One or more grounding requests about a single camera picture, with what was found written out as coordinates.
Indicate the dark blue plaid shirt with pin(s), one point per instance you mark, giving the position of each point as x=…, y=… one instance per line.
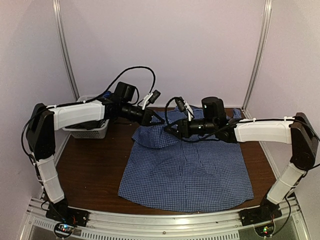
x=107, y=94

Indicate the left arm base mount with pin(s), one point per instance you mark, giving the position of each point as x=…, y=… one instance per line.
x=68, y=218

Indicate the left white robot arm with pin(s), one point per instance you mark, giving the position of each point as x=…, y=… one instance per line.
x=39, y=131

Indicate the left aluminium frame post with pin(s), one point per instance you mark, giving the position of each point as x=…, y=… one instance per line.
x=64, y=48

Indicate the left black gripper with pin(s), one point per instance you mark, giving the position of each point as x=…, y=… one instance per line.
x=146, y=119

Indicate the black shirt in basket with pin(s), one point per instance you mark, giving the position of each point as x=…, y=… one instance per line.
x=89, y=125

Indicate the aluminium frame post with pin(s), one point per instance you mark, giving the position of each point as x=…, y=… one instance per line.
x=264, y=31
x=64, y=48

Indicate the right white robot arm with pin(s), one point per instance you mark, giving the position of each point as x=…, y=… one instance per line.
x=294, y=130

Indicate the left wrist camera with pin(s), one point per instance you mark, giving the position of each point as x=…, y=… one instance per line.
x=150, y=98

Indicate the white plastic laundry basket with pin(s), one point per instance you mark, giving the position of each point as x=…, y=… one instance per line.
x=97, y=133

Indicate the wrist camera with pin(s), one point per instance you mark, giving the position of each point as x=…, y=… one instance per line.
x=184, y=107
x=150, y=98

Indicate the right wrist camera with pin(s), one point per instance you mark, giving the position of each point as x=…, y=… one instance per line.
x=184, y=107

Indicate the blue plaid long sleeve shirt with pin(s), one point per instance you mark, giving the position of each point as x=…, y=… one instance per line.
x=166, y=173

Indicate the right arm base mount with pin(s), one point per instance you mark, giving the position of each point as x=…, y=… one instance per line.
x=262, y=217

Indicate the right aluminium frame post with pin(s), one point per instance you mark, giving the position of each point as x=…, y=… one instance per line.
x=264, y=31

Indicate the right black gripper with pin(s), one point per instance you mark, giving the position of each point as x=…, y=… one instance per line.
x=183, y=129

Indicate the aluminium front rail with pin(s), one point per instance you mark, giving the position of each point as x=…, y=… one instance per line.
x=225, y=225

